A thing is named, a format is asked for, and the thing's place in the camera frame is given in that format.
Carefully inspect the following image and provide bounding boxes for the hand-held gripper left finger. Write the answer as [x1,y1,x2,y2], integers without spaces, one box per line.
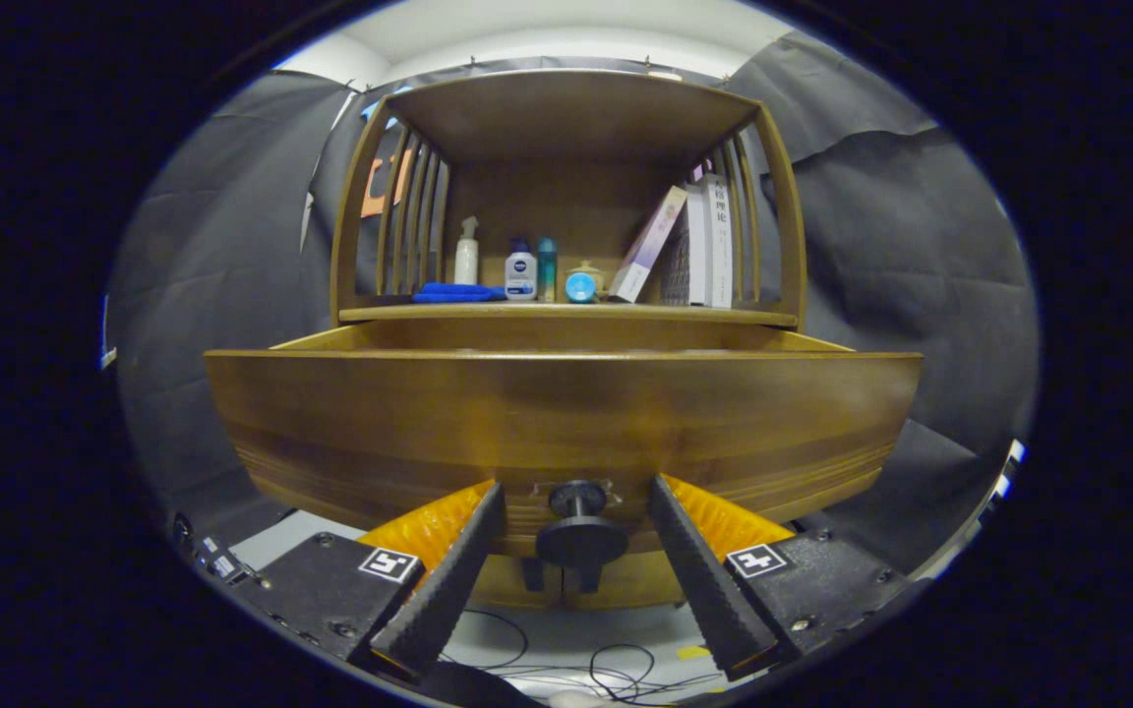
[222,479,507,684]

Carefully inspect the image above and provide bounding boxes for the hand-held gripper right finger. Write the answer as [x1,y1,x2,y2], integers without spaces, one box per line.
[647,473,912,682]

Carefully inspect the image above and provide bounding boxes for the black drawer knob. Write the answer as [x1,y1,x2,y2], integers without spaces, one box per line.
[535,480,629,568]

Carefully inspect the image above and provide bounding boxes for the wooden drawer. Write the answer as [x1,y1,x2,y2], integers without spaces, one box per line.
[205,323,924,563]

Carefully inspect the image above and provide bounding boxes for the wooden cabinet door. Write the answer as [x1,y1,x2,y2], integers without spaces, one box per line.
[563,556,687,611]
[468,556,567,611]

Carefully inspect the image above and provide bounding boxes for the wooden countertop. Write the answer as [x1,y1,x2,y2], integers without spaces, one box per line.
[338,301,800,327]

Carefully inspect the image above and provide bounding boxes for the wooden cabinet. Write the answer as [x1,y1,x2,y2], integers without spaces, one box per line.
[330,69,808,611]

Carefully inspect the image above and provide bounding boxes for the blue folded cloth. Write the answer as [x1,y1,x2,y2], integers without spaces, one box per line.
[412,283,507,303]

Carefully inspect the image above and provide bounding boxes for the white lotion bottle blue cap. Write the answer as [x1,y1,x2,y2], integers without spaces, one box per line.
[505,237,538,301]

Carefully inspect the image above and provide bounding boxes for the white pump bottle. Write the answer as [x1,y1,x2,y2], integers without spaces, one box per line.
[454,216,480,286]

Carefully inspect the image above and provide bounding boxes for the dark patterned book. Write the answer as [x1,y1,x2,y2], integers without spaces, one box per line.
[662,211,693,305]

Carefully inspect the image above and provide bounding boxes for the plain white book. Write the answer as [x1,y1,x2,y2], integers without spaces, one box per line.
[685,182,710,307]

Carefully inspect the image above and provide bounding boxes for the white book with black lettering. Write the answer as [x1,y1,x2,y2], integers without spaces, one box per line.
[704,174,735,310]

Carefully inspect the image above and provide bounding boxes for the black floor cables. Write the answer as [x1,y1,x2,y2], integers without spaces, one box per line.
[444,610,725,704]

